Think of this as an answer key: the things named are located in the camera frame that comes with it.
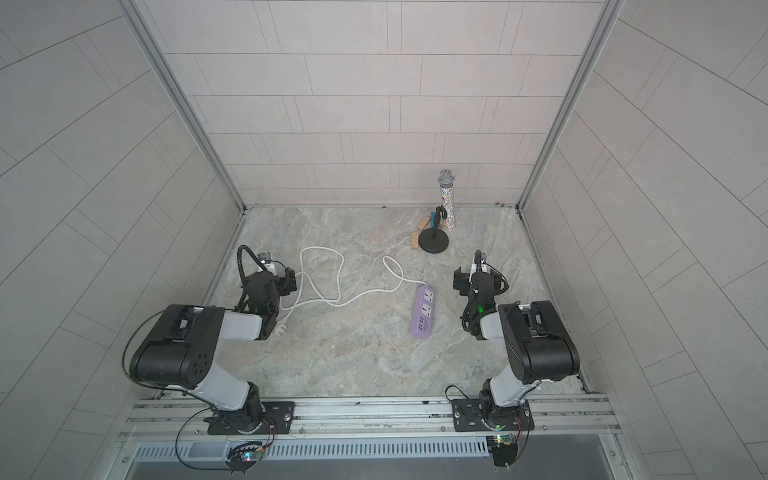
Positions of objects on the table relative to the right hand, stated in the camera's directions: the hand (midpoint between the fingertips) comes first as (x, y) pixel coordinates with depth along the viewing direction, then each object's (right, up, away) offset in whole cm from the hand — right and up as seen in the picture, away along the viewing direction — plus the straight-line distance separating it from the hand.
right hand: (475, 265), depth 95 cm
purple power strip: (-18, -13, -10) cm, 24 cm away
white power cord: (-49, -11, -4) cm, 51 cm away
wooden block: (-19, +10, +14) cm, 25 cm away
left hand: (-63, 0, -1) cm, 63 cm away
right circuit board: (0, -40, -26) cm, 48 cm away
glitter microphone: (-11, +25, -12) cm, 31 cm away
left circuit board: (-59, -39, -30) cm, 77 cm away
